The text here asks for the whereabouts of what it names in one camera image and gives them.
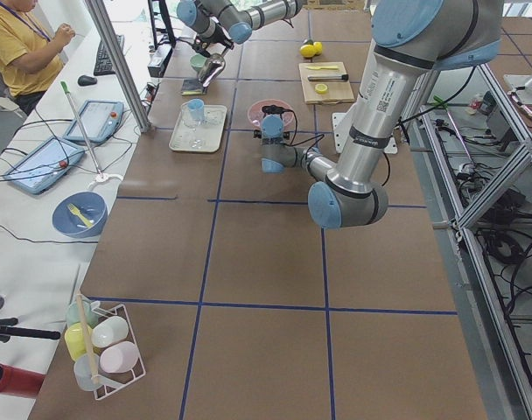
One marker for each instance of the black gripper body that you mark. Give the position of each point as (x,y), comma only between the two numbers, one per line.
(257,134)
(204,43)

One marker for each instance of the metal ice scoop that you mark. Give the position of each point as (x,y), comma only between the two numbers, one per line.
(213,66)

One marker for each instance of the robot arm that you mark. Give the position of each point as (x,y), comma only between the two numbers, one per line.
(410,38)
(220,22)

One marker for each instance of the clear ice cubes pile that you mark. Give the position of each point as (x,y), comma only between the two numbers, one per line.
(256,120)

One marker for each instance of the light blue cup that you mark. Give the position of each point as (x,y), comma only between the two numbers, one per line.
(196,109)

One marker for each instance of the white plastic cup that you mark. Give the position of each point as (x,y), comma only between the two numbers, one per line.
(110,331)

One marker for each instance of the pink plastic cup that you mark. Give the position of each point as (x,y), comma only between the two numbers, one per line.
(119,358)

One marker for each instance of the yellow plastic cup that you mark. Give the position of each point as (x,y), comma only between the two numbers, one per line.
(74,340)

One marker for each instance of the pale blue plastic cup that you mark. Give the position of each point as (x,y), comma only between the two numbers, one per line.
(83,375)

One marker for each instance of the green bowl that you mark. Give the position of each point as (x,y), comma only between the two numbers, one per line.
(199,64)

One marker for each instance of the pink bowl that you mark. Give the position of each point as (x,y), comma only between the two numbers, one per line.
(256,108)

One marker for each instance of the grey folded cloth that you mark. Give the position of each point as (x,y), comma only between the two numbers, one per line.
(192,87)

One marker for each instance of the lemon half slice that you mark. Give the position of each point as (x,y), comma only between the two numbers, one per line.
(321,88)

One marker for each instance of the yellow plastic knife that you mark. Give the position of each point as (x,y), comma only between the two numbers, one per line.
(319,68)

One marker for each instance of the wooden cutting board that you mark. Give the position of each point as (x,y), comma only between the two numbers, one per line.
(338,92)

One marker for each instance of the metal rod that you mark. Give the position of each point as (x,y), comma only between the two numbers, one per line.
(328,77)

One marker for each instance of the yellow lemon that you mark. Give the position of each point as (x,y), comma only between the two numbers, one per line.
(308,51)
(318,47)

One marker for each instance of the clear wine glass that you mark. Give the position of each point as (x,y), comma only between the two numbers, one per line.
(189,123)

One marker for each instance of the cream bear tray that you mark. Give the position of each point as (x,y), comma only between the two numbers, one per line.
(209,133)

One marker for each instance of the black keyboard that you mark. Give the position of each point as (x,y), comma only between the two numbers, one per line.
(103,64)

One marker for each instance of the black computer mouse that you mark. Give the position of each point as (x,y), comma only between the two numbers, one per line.
(86,80)

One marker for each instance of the blue teach pendant far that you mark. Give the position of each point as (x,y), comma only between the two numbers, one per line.
(101,119)

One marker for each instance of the blue teach pendant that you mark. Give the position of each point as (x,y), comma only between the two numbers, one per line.
(45,165)
(101,119)

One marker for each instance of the green tipped white stick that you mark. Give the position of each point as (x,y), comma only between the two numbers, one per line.
(101,176)

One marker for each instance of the person in yellow shirt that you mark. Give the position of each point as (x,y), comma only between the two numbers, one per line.
(29,57)

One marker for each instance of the yellow plastic fork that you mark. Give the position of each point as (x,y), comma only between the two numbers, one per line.
(74,210)

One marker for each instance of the blue bowl with fork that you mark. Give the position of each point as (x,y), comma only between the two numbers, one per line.
(91,205)

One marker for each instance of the blue teach pendant near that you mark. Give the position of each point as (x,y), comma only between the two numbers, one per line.
(45,165)

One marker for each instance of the red cylinder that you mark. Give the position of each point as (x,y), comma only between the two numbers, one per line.
(19,382)

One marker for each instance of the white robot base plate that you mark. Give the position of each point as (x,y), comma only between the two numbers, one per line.
(342,130)

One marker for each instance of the aluminium frame post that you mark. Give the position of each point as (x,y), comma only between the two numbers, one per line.
(103,25)

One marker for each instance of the white wire cup rack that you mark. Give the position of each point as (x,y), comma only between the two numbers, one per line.
(110,383)

